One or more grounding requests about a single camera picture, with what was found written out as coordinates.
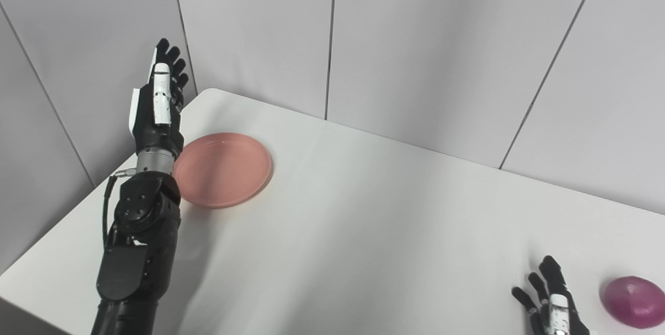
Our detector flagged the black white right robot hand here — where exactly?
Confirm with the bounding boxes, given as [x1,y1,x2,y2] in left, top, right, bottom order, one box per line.
[512,256,593,335]

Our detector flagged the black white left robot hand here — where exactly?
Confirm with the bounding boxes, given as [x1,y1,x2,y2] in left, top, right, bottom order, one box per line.
[128,38,189,158]

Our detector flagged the purple red onion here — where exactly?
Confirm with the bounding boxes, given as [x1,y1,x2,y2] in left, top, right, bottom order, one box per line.
[600,276,665,330]

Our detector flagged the pink round plate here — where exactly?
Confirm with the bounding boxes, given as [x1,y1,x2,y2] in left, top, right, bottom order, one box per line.
[172,132,273,209]

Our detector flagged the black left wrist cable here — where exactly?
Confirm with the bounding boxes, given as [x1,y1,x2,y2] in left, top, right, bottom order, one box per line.
[102,168,137,250]

